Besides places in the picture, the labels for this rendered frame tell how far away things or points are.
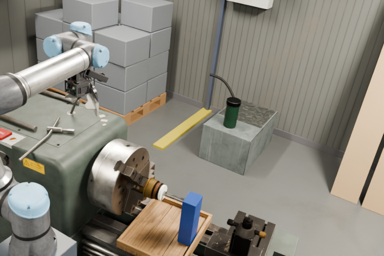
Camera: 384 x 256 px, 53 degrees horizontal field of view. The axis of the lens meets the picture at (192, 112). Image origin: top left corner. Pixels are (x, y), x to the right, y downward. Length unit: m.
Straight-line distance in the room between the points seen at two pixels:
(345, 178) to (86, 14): 2.94
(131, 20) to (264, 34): 1.43
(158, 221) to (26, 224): 0.71
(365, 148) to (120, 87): 2.43
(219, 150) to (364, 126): 1.32
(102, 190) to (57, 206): 0.19
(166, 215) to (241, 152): 1.89
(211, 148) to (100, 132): 2.16
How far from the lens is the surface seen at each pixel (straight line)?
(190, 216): 1.67
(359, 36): 4.10
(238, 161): 3.73
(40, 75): 1.16
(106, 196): 1.67
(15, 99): 1.10
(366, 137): 3.77
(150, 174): 1.77
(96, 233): 1.85
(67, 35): 1.42
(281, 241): 1.85
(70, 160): 1.62
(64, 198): 1.68
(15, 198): 1.33
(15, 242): 1.43
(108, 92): 4.25
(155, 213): 1.91
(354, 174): 3.84
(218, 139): 3.72
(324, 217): 3.61
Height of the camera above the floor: 2.16
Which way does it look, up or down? 27 degrees down
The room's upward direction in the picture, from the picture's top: 8 degrees clockwise
